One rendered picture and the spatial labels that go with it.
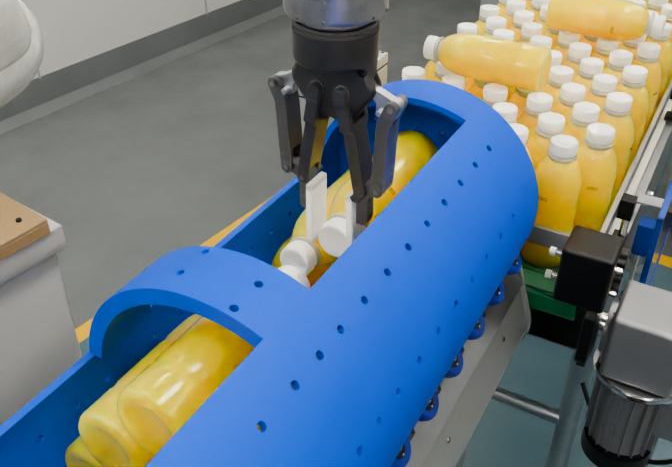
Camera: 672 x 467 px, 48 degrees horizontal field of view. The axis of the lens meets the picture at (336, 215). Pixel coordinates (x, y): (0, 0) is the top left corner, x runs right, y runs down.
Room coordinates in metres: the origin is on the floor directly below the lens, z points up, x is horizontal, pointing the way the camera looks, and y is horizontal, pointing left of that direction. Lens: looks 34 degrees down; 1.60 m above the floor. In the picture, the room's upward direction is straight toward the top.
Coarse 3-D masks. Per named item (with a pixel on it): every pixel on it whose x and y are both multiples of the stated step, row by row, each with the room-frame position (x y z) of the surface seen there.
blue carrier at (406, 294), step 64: (448, 128) 0.82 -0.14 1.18; (512, 128) 0.79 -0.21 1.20; (448, 192) 0.63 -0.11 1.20; (512, 192) 0.71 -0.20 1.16; (192, 256) 0.49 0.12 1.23; (256, 256) 0.71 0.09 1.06; (384, 256) 0.52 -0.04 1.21; (448, 256) 0.57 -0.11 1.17; (512, 256) 0.68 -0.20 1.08; (128, 320) 0.52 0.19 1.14; (256, 320) 0.42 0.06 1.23; (320, 320) 0.43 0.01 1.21; (384, 320) 0.46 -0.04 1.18; (448, 320) 0.52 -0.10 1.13; (64, 384) 0.46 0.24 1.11; (256, 384) 0.37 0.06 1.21; (320, 384) 0.39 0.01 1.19; (384, 384) 0.42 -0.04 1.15; (0, 448) 0.40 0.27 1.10; (64, 448) 0.44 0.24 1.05; (192, 448) 0.31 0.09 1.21; (256, 448) 0.32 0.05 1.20; (320, 448) 0.35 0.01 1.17; (384, 448) 0.40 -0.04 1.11
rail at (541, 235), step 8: (536, 224) 0.90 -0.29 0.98; (536, 232) 0.90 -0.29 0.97; (544, 232) 0.89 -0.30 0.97; (552, 232) 0.88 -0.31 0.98; (560, 232) 0.88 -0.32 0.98; (528, 240) 0.90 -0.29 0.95; (536, 240) 0.89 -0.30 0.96; (544, 240) 0.89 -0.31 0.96; (552, 240) 0.88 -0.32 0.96; (560, 240) 0.88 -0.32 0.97; (560, 248) 0.88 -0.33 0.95
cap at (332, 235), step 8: (328, 224) 0.62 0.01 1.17; (336, 224) 0.62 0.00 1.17; (344, 224) 0.62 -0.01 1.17; (320, 232) 0.62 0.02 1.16; (328, 232) 0.62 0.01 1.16; (336, 232) 0.62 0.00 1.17; (344, 232) 0.61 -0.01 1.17; (320, 240) 0.62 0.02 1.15; (328, 240) 0.62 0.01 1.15; (336, 240) 0.62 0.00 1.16; (344, 240) 0.61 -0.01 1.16; (328, 248) 0.62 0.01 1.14; (336, 248) 0.62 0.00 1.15; (344, 248) 0.61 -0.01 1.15; (336, 256) 0.62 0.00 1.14
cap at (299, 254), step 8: (296, 240) 0.66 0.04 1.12; (288, 248) 0.65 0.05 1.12; (296, 248) 0.65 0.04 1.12; (304, 248) 0.65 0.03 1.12; (312, 248) 0.65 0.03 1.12; (280, 256) 0.65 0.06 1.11; (288, 256) 0.65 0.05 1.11; (296, 256) 0.64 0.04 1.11; (304, 256) 0.64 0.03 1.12; (312, 256) 0.65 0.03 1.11; (288, 264) 0.65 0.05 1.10; (296, 264) 0.64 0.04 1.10; (304, 264) 0.64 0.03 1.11; (312, 264) 0.64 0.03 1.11; (304, 272) 0.64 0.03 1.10
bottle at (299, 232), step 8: (344, 176) 0.77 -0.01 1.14; (336, 184) 0.76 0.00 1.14; (328, 192) 0.74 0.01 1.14; (336, 192) 0.73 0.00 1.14; (328, 200) 0.72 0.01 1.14; (328, 208) 0.70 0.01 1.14; (304, 216) 0.70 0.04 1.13; (328, 216) 0.69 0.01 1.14; (296, 224) 0.69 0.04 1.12; (304, 224) 0.68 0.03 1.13; (296, 232) 0.68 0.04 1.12; (304, 232) 0.67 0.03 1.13; (304, 240) 0.66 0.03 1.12; (320, 248) 0.66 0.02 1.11; (320, 256) 0.65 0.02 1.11; (328, 256) 0.66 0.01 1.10; (320, 264) 0.67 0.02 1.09
